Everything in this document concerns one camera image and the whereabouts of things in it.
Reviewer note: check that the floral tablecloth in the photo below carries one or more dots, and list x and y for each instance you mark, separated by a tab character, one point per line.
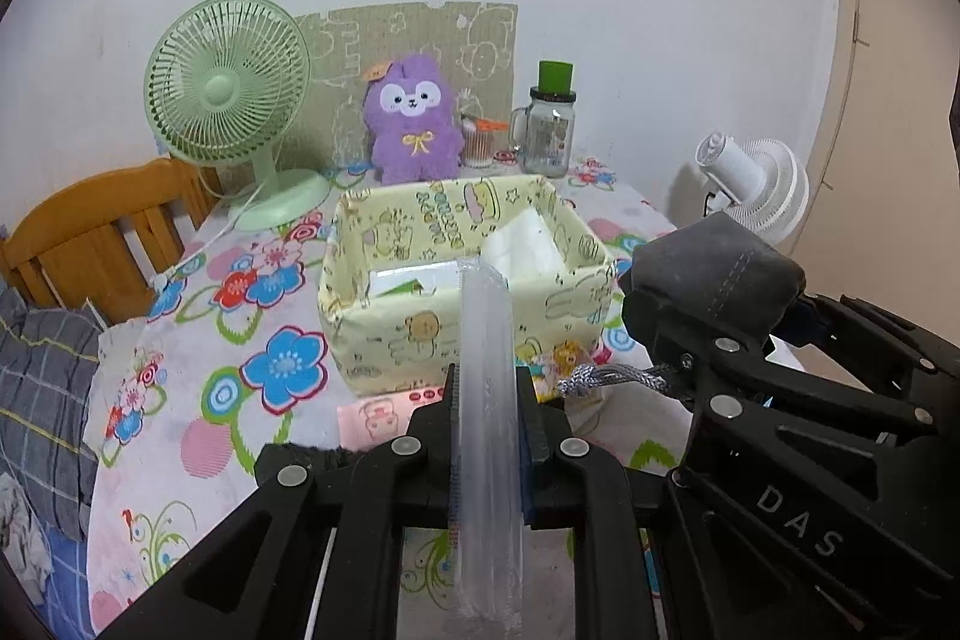
185	419

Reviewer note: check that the pink cartoon card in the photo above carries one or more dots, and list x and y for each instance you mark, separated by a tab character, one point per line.
375	419

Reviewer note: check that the grey plaid cloth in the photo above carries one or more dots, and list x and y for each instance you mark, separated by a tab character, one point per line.
49	358

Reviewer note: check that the yellow cartoon fabric storage box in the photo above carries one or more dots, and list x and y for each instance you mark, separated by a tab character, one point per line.
390	285

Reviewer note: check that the toothpick holder with orange top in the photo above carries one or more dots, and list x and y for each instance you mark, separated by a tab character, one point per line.
479	138

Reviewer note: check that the green desk fan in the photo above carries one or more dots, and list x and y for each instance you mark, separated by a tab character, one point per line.
222	87

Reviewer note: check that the cardboard sheet with cartoon drawings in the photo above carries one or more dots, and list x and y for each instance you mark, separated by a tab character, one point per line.
472	42

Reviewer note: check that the clear plastic packet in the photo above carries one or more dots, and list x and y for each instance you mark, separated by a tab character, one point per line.
486	496

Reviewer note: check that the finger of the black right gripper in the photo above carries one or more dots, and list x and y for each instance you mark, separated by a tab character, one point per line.
700	361

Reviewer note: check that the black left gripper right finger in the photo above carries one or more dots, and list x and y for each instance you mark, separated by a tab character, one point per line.
567	482

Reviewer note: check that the dark grey drawstring pouch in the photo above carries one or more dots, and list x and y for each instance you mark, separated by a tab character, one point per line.
715	270

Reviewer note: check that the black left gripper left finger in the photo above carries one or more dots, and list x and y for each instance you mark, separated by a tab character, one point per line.
311	554

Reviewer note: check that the wooden chair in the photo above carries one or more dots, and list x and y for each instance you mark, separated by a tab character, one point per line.
70	249

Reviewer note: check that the purple plush toy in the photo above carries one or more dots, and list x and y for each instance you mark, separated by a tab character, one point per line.
409	112

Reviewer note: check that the white small fan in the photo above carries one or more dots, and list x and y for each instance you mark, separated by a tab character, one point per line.
761	185

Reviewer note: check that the glass jar with green lid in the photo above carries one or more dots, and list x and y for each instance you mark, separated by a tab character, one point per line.
542	132

